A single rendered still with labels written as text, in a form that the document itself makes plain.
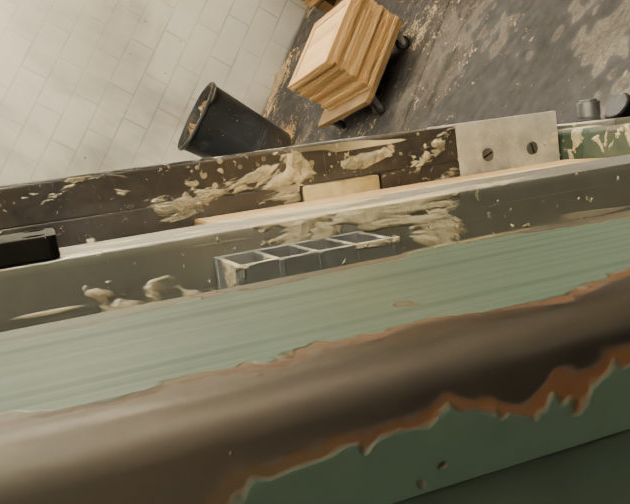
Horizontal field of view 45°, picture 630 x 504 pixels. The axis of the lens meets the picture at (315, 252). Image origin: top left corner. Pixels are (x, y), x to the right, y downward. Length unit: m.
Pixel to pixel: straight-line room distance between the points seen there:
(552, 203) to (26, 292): 0.25
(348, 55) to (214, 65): 2.60
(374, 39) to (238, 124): 1.39
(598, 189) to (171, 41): 5.97
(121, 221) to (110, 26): 5.58
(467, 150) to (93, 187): 0.37
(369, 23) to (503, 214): 3.65
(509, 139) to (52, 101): 5.34
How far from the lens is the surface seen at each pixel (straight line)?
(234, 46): 6.46
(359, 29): 3.98
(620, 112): 1.02
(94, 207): 0.68
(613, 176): 0.42
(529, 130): 0.84
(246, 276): 0.29
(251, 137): 5.08
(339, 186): 0.73
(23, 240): 0.32
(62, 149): 5.93
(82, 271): 0.32
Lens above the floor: 1.36
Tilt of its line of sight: 20 degrees down
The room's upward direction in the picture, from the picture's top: 64 degrees counter-clockwise
